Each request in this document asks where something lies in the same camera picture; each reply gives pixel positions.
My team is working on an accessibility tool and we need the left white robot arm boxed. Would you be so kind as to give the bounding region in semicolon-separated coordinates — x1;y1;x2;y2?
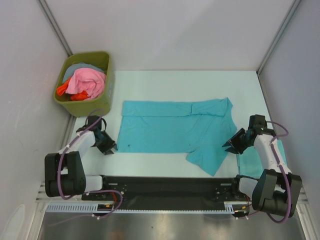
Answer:
44;115;118;200

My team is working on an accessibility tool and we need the white slotted cable duct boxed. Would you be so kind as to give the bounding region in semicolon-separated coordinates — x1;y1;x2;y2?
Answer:
46;201;249;214

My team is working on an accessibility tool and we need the cyan blue t shirt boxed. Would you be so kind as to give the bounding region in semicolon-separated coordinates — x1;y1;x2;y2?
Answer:
117;98;237;176

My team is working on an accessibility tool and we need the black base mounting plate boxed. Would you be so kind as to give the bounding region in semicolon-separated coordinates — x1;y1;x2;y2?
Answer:
82;176;249;207

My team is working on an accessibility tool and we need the grey blue t shirt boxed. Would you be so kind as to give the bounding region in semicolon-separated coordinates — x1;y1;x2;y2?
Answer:
62;62;104;84

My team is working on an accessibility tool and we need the pink t shirt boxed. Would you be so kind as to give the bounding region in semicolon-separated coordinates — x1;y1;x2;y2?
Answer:
65;67;107;99

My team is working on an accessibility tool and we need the olive green plastic bin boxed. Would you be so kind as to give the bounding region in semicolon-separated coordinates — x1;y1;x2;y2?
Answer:
53;51;115;117

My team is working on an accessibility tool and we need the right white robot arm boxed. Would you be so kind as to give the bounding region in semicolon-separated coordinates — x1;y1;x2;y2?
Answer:
223;114;302;223

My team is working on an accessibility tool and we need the folded teal t shirt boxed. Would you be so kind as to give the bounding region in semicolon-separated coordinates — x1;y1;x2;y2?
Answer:
238;136;291;179

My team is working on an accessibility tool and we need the orange red t shirt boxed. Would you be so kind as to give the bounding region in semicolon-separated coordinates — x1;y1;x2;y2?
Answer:
56;77;89;101

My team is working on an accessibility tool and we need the aluminium extrusion rail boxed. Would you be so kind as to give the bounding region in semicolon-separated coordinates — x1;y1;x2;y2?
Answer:
36;184;82;203

